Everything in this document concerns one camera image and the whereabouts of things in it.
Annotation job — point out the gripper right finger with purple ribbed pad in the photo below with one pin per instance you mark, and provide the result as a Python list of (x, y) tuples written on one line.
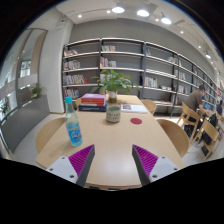
[(151, 167)]

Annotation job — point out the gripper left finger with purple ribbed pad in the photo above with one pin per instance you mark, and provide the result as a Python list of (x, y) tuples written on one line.
[(74, 168)]

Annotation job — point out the clear water bottle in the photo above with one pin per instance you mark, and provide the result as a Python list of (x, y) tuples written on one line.
[(72, 123)]

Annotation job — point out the wooden chair near right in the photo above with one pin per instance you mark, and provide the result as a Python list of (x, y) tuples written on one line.
[(177, 136)]

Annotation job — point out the red round coaster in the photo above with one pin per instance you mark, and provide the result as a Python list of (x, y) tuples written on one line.
[(136, 121)]

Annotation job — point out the wooden chair near left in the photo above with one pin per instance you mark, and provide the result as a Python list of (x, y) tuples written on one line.
[(45, 135)]

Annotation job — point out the open magazine on table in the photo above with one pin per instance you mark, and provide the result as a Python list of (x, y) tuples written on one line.
[(133, 108)]

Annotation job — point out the light wooden slatted chair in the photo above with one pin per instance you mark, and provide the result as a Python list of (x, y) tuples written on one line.
[(190, 117), (208, 129)]

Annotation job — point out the green patterned ceramic cup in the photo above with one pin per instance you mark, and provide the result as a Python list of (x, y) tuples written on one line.
[(113, 114)]

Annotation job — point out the wooden chair far left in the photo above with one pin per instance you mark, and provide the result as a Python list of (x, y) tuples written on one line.
[(78, 102)]

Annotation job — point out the stack of red blue books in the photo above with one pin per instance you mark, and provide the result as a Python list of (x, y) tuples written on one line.
[(93, 102)]

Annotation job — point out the seated man brown shirt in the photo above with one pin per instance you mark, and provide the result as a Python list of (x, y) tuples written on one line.
[(194, 100)]

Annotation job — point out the small plant on left ledge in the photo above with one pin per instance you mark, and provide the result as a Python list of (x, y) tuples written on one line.
[(36, 91)]

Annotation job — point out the potted green plant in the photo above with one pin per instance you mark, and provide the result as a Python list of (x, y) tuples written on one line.
[(111, 82)]

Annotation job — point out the grey wall bookshelf with books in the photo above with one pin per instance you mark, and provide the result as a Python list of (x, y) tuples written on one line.
[(158, 73)]

